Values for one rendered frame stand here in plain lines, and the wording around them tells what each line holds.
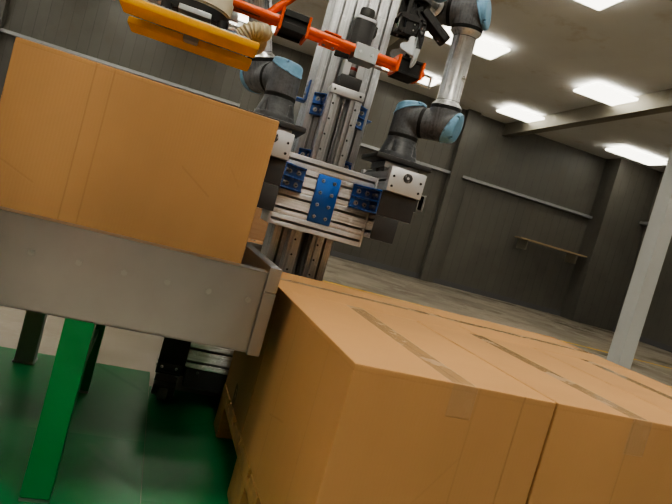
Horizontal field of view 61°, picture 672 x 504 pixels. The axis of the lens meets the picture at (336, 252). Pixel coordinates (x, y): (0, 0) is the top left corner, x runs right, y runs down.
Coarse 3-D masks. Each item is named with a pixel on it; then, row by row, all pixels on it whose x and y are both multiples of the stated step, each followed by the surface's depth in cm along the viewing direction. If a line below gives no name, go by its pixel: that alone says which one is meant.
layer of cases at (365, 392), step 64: (320, 320) 117; (384, 320) 141; (448, 320) 179; (256, 384) 145; (320, 384) 101; (384, 384) 90; (448, 384) 94; (512, 384) 106; (576, 384) 126; (640, 384) 155; (256, 448) 130; (320, 448) 93; (384, 448) 92; (448, 448) 96; (512, 448) 99; (576, 448) 103; (640, 448) 108
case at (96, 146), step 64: (64, 64) 126; (0, 128) 124; (64, 128) 127; (128, 128) 131; (192, 128) 134; (256, 128) 138; (0, 192) 126; (64, 192) 129; (128, 192) 132; (192, 192) 136; (256, 192) 140
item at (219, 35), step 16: (128, 0) 133; (144, 0) 135; (144, 16) 140; (160, 16) 136; (176, 16) 136; (192, 32) 142; (208, 32) 138; (224, 32) 139; (240, 48) 144; (256, 48) 141
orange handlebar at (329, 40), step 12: (240, 0) 150; (240, 12) 155; (252, 12) 152; (264, 12) 152; (276, 24) 157; (312, 36) 160; (324, 36) 156; (336, 36) 158; (336, 48) 160; (348, 48) 159; (384, 60) 162; (396, 60) 162
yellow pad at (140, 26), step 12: (132, 24) 151; (144, 24) 152; (156, 24) 154; (156, 36) 157; (168, 36) 154; (180, 36) 154; (180, 48) 163; (192, 48) 159; (204, 48) 156; (216, 48) 157; (216, 60) 165; (228, 60) 161; (240, 60) 159
